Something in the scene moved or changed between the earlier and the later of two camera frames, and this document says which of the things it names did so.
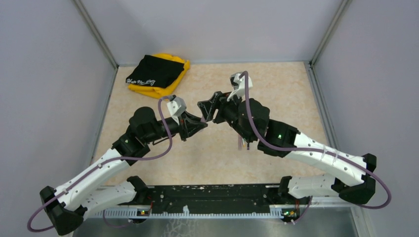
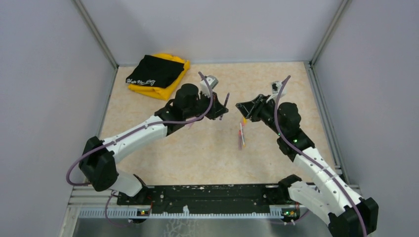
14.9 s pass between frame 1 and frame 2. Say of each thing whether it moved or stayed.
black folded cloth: stayed
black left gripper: moved
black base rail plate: stayed
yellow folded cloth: stayed
